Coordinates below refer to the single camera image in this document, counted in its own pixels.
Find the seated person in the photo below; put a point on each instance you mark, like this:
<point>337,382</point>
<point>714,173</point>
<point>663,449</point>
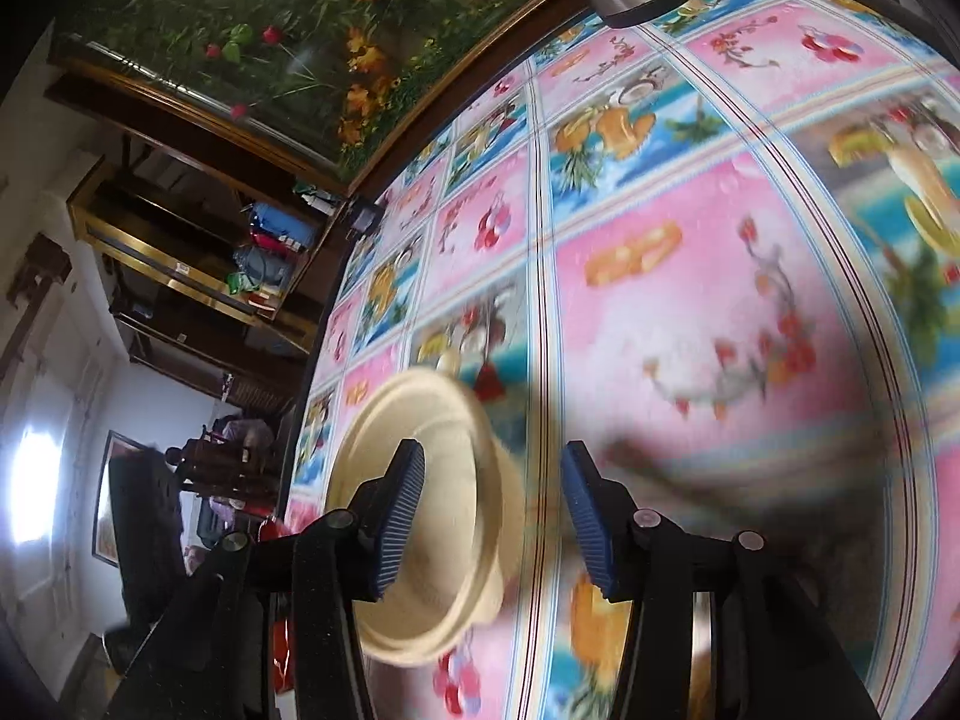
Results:
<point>251,434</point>

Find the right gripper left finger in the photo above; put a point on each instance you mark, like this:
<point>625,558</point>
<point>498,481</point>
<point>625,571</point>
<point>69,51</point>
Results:
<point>209,655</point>

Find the framed wall picture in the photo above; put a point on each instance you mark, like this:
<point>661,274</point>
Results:
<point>103,541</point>

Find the grey thermos flask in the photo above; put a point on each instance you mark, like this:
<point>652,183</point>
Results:
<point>262,268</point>

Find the large red scalloped plate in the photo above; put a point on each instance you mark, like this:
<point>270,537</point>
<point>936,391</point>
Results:
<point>281,657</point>

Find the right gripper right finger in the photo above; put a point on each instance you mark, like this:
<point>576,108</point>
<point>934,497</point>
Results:
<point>770,653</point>

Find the blue thermos flask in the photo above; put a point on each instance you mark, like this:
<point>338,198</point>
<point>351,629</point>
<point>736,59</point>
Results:
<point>282,225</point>

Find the artificial flower display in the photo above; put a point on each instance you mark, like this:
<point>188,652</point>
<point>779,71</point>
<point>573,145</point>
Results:
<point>329,78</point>

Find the large beige plastic bowl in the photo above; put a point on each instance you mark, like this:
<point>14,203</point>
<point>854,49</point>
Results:
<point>467,535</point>

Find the small black jar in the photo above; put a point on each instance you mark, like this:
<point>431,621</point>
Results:
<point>364,217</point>

